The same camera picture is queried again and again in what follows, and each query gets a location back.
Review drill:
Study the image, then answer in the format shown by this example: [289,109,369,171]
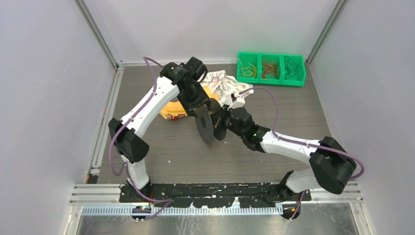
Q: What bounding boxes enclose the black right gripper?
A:
[208,104,246,140]

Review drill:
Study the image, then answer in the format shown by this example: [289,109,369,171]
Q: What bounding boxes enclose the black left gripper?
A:
[178,82,211,118]

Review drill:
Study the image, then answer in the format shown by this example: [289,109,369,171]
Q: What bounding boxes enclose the black cable spool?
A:
[195,98,227,146]

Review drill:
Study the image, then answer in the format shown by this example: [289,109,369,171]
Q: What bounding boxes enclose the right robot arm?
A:
[211,106,357,201]

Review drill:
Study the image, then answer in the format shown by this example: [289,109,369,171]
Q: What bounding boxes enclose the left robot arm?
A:
[108,57,213,203]

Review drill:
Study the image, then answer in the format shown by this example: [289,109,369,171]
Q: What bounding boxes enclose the yellow snack bag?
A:
[159,92,219,121]

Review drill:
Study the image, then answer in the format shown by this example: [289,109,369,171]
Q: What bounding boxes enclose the white patterned cloth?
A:
[201,70,254,106]

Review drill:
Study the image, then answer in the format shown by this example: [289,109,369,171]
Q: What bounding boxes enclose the green three-compartment bin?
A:
[236,52,306,87]

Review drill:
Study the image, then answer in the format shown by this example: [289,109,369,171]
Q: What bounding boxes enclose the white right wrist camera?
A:
[230,93,246,109]

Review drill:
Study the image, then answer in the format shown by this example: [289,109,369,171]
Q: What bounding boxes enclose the yellow wire bundle in bin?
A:
[238,58,258,78]

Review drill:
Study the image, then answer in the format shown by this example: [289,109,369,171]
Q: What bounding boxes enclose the red wire bundle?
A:
[261,56,279,79]

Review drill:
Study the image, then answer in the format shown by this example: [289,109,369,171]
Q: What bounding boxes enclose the dark green wire bundle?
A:
[282,55,303,78]

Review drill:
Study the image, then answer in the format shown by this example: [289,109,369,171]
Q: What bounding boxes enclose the slotted aluminium rail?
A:
[81,204,283,216]

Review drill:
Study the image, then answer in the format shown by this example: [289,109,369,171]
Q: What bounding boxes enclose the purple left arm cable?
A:
[108,56,174,222]

